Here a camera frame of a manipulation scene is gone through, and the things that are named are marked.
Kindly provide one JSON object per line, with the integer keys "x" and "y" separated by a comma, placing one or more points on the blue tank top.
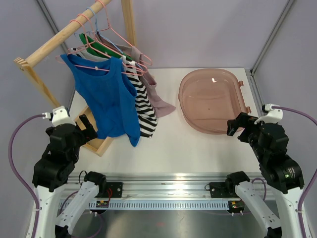
{"x": 109, "y": 94}

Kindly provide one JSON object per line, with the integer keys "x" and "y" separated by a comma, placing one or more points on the pink wire hanger front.
{"x": 139, "y": 73}

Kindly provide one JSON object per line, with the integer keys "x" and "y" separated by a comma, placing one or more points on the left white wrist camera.
{"x": 59, "y": 116}

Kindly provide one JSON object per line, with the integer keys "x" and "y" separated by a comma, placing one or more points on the pink translucent plastic basin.
{"x": 209, "y": 98}

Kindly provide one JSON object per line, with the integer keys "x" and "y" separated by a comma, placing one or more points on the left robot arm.
{"x": 51, "y": 174}

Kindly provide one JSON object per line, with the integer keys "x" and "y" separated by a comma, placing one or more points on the light blue wire hanger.
{"x": 114, "y": 49}

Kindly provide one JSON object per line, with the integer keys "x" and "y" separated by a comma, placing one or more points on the pink wire hanger back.
{"x": 116, "y": 32}

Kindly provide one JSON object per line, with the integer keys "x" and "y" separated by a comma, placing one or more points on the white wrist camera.
{"x": 59, "y": 116}
{"x": 272, "y": 115}

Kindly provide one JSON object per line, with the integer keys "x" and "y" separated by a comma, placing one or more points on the green tank top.
{"x": 96, "y": 48}

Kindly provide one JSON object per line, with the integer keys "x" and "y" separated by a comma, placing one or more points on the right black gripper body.
{"x": 254, "y": 136}

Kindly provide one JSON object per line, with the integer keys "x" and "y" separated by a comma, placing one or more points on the mauve tank top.
{"x": 161, "y": 107}

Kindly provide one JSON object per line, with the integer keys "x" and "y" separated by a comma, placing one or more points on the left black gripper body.
{"x": 81, "y": 140}

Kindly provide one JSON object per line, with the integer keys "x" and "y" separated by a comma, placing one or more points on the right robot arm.
{"x": 283, "y": 174}

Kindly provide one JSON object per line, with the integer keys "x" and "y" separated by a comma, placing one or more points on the black white striped tank top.
{"x": 146, "y": 113}

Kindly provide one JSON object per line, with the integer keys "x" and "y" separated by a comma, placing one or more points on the wooden clothes rack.
{"x": 26, "y": 65}

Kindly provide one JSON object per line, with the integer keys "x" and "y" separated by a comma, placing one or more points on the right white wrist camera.
{"x": 272, "y": 115}

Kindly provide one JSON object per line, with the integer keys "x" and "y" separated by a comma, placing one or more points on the aluminium mounting rail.
{"x": 206, "y": 191}

